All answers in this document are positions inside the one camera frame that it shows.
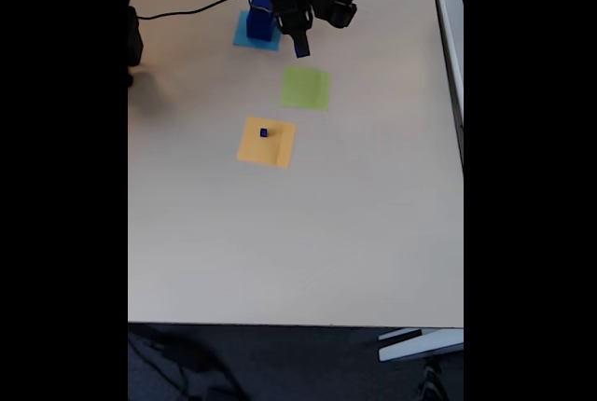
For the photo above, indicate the large blue cube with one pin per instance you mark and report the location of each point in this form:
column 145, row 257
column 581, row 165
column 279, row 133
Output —
column 259, row 28

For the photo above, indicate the orange paper square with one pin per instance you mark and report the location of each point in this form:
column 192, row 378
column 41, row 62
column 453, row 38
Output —
column 254, row 149

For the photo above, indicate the medium blue cube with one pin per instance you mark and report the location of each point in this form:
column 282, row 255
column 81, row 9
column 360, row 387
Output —
column 260, row 2

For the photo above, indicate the green paper square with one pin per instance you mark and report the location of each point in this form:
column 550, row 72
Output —
column 305, row 88

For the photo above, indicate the white neighbouring desk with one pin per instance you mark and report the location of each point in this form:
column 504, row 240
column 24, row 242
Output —
column 454, row 46

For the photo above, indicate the small blue cube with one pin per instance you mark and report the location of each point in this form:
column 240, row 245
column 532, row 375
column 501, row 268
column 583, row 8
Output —
column 304, row 49

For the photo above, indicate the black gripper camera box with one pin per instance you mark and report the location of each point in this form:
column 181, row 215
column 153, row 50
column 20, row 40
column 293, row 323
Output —
column 340, row 11

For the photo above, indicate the tiny blue cube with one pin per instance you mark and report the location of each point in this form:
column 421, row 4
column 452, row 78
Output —
column 264, row 133

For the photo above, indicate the blue paper square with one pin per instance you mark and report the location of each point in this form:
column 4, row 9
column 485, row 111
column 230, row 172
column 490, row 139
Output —
column 240, row 37

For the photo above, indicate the white table foot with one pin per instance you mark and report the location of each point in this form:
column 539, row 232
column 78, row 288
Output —
column 420, row 345

